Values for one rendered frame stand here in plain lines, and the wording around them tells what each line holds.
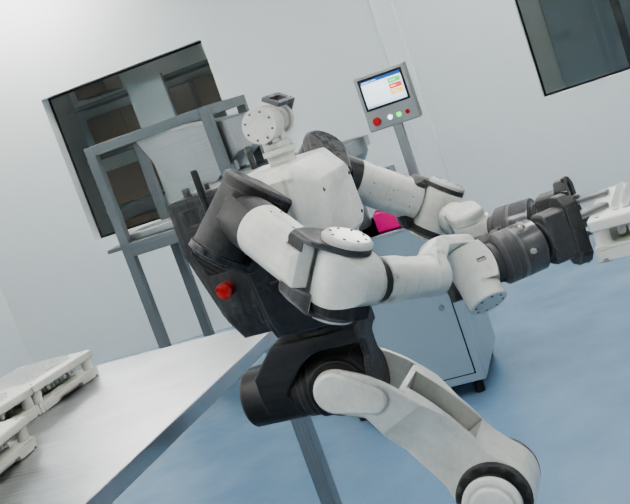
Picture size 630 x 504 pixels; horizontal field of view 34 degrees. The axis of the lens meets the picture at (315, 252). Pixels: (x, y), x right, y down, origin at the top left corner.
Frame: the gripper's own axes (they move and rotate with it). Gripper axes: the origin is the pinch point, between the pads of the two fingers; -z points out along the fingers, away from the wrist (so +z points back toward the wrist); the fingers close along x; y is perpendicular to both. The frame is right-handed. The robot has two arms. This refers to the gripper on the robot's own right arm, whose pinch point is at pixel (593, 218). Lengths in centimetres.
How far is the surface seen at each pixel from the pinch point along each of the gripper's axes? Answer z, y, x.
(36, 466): 104, -45, 11
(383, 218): -29, -246, 18
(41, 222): 119, -627, -27
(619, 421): -59, -161, 103
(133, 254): 68, -375, 3
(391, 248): -27, -245, 31
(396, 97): -59, -271, -25
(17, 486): 107, -36, 11
